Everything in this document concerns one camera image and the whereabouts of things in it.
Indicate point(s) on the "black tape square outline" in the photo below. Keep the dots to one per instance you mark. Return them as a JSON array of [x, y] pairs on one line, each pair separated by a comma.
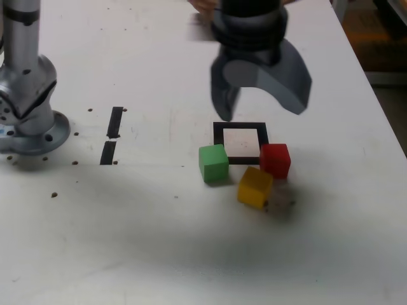
[[238, 125]]

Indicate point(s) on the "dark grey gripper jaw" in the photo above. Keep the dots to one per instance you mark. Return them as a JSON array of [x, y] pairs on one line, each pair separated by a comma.
[[221, 98]]

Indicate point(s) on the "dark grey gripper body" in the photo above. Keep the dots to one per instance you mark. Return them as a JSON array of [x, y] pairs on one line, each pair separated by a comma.
[[251, 55]]

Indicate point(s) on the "green cube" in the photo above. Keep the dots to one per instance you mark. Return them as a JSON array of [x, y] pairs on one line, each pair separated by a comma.
[[214, 165]]

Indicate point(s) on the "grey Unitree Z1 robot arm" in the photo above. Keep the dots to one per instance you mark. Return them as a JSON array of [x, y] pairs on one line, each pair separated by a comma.
[[22, 63]]

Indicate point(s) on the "person's hand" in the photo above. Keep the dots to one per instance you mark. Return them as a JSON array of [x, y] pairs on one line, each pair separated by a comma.
[[205, 5]]

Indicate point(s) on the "grey metal frame bar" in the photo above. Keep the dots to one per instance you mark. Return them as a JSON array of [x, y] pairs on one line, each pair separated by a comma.
[[388, 77]]

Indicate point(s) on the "yellow cube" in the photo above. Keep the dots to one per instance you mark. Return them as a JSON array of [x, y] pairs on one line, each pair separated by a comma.
[[254, 189]]

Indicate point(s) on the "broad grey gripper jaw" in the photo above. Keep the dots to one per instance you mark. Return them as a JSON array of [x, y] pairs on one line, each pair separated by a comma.
[[286, 85]]

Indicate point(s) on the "black tape strip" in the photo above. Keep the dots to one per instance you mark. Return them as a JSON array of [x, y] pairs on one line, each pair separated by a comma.
[[115, 122]]

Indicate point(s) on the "red cube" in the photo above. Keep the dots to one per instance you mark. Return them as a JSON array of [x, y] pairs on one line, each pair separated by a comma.
[[275, 160]]

